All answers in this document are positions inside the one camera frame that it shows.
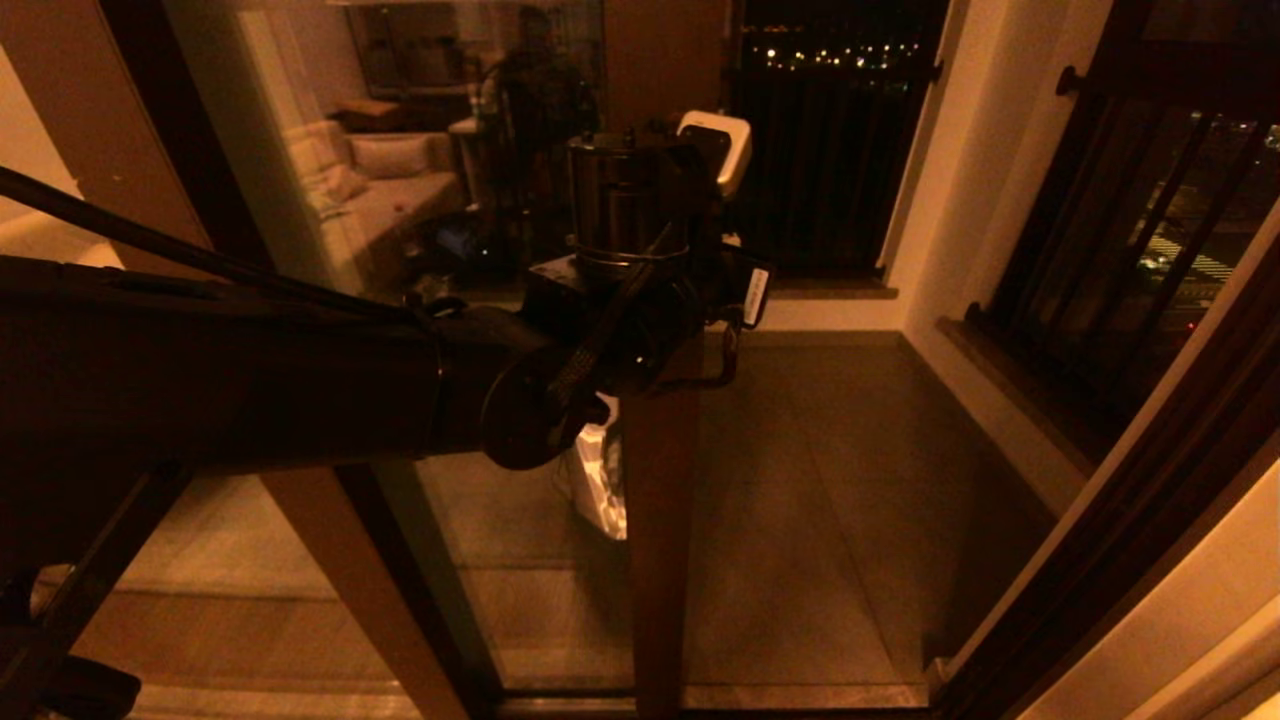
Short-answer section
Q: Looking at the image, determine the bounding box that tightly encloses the black balcony railing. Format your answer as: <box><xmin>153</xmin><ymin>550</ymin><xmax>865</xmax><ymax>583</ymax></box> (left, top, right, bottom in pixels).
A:
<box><xmin>730</xmin><ymin>0</ymin><xmax>949</xmax><ymax>284</ymax></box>

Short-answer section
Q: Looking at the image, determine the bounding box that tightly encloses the brown framed sliding glass door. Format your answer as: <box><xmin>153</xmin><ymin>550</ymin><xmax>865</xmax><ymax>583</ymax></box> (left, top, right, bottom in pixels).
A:
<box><xmin>165</xmin><ymin>0</ymin><xmax>731</xmax><ymax>720</ymax></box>

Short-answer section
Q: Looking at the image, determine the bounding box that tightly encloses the brown framed fixed glass panel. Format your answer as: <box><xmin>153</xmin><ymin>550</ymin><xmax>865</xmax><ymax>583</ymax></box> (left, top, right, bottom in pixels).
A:
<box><xmin>0</xmin><ymin>0</ymin><xmax>501</xmax><ymax>720</ymax></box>

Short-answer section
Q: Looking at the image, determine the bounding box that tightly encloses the black side window railing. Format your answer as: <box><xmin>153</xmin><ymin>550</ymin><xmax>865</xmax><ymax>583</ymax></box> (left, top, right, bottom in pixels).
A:
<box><xmin>965</xmin><ymin>0</ymin><xmax>1280</xmax><ymax>456</ymax></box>

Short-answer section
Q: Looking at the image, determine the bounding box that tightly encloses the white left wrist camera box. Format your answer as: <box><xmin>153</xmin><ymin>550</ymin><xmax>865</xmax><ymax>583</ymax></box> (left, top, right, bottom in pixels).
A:
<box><xmin>678</xmin><ymin>110</ymin><xmax>753</xmax><ymax>201</ymax></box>

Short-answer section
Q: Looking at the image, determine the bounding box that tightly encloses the braided black wrist cable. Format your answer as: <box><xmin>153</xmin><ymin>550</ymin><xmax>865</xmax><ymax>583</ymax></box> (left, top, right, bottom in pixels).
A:
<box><xmin>545</xmin><ymin>225</ymin><xmax>681</xmax><ymax>421</ymax></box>

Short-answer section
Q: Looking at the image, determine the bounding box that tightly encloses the long dark stone window sill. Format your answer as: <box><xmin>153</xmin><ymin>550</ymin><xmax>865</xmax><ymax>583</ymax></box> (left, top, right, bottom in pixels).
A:
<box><xmin>937</xmin><ymin>318</ymin><xmax>1101</xmax><ymax>483</ymax></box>

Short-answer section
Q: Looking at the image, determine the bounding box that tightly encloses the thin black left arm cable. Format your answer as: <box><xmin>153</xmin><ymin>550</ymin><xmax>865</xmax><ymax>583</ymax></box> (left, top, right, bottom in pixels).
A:
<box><xmin>0</xmin><ymin>163</ymin><xmax>441</xmax><ymax>321</ymax></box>

